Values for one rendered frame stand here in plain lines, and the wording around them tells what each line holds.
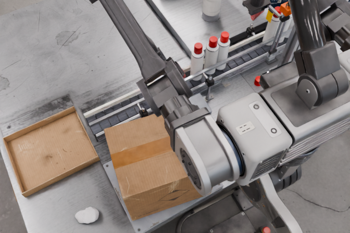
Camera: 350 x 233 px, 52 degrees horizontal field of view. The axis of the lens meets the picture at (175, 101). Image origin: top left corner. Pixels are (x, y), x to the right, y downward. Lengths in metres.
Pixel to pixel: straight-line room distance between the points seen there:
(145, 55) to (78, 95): 0.81
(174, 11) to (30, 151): 0.93
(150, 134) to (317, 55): 0.62
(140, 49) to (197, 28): 0.91
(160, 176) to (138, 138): 0.14
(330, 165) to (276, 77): 1.71
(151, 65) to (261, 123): 0.29
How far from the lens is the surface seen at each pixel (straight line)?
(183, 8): 1.83
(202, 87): 1.54
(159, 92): 0.81
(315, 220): 2.34
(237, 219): 1.96
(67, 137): 1.52
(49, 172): 1.47
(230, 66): 1.60
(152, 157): 1.10
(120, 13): 0.88
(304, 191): 2.38
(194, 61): 1.43
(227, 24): 1.77
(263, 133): 0.70
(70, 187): 1.43
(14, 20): 2.01
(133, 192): 1.07
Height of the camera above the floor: 2.14
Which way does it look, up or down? 58 degrees down
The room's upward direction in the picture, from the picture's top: straight up
